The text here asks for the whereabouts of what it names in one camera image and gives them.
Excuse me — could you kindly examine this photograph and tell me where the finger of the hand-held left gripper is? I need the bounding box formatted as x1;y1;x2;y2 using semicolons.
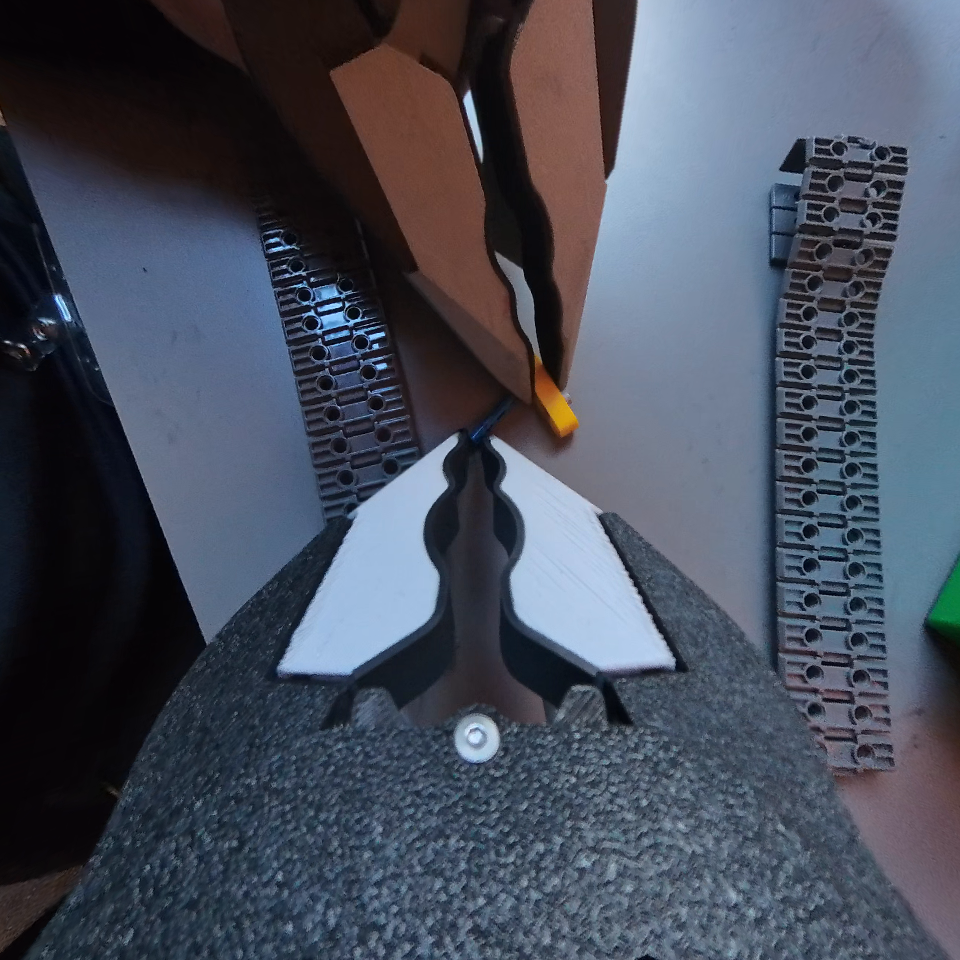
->
508;0;619;378
328;39;539;404

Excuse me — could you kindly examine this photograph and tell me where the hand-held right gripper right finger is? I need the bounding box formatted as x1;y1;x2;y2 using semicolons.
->
482;437;678;708

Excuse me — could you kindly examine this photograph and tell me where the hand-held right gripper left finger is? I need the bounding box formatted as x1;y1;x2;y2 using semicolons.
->
276;431;475;708

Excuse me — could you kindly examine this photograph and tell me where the long yellow perforated beam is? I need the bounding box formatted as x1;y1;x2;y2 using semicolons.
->
531;363;580;436

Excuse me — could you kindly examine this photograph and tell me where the small blue connector pin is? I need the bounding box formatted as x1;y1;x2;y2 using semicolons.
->
466;397;515;451

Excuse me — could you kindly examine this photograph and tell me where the green plastic bin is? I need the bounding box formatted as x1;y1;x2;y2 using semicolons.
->
926;551;960;646

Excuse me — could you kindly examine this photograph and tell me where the flat grey track strip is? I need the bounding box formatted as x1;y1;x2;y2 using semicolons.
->
253;195;421;522

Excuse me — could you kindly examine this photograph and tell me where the grey track strip right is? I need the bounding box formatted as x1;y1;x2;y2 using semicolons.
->
766;135;910;775

